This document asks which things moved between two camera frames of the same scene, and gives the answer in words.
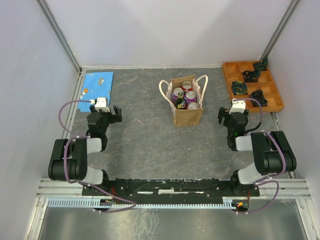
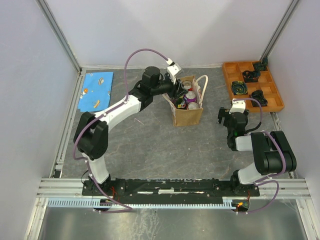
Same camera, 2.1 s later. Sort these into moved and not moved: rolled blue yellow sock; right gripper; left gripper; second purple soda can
Moved: left gripper
Not moved: right gripper; second purple soda can; rolled blue yellow sock
